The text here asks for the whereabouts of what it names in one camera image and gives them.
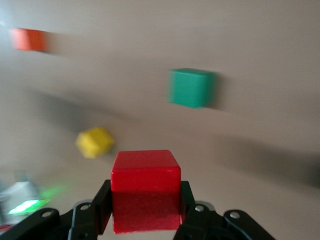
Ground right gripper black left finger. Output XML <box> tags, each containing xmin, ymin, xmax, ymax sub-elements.
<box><xmin>0</xmin><ymin>179</ymin><xmax>113</xmax><ymax>240</ymax></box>

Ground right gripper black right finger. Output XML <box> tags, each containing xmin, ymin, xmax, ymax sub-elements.
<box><xmin>174</xmin><ymin>181</ymin><xmax>276</xmax><ymax>240</ymax></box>

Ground red wooden cube block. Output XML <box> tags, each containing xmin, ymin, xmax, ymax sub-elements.
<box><xmin>110</xmin><ymin>149</ymin><xmax>182</xmax><ymax>235</ymax></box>

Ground yellow wooden cube block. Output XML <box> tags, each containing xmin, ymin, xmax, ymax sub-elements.
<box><xmin>74</xmin><ymin>126</ymin><xmax>116</xmax><ymax>159</ymax></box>

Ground green wooden cube block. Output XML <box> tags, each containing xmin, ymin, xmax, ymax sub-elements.
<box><xmin>166</xmin><ymin>67</ymin><xmax>218</xmax><ymax>110</ymax></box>

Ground orange wooden cube block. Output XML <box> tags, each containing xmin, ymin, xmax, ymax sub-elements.
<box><xmin>9</xmin><ymin>27</ymin><xmax>50</xmax><ymax>53</ymax></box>

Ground brown table cover sheet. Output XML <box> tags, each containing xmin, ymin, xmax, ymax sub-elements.
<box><xmin>0</xmin><ymin>0</ymin><xmax>320</xmax><ymax>240</ymax></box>

